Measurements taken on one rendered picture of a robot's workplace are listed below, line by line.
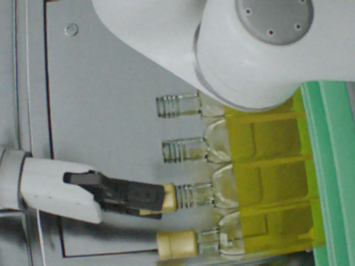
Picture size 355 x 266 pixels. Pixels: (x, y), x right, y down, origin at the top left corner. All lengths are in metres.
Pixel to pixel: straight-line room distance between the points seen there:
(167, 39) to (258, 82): 0.12
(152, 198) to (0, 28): 0.42
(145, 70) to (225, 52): 0.62
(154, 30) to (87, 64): 0.54
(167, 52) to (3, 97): 0.54
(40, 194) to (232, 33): 0.45
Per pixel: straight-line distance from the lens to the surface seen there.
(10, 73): 1.22
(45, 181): 0.97
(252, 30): 0.57
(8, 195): 1.00
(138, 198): 0.97
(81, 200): 0.96
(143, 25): 0.66
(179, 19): 0.68
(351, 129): 0.92
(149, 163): 1.15
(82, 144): 1.17
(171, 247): 0.98
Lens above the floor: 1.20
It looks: 4 degrees down
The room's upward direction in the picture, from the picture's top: 96 degrees counter-clockwise
